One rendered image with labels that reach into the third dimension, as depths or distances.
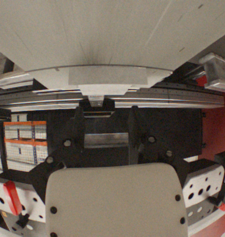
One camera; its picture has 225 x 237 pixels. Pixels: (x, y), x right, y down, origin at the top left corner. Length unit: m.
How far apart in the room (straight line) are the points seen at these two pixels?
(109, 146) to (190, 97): 0.50
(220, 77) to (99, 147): 0.36
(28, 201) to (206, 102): 0.78
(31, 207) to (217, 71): 0.53
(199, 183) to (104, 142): 0.22
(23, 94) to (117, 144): 0.46
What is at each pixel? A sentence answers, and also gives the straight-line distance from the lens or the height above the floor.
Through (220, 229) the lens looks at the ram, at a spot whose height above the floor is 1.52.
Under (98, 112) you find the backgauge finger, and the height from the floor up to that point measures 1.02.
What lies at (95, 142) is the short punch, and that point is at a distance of 0.22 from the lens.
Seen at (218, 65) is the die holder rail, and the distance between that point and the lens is 0.41.
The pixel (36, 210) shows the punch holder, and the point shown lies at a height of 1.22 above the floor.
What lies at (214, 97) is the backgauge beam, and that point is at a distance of 0.79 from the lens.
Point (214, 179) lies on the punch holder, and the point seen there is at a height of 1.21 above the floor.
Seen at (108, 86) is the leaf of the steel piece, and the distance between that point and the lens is 0.20.
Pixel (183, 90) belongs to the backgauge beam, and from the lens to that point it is 0.61.
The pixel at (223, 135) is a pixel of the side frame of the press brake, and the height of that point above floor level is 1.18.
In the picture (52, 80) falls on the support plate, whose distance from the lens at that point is 0.18.
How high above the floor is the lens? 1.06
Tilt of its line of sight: 2 degrees down
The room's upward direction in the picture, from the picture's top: 178 degrees clockwise
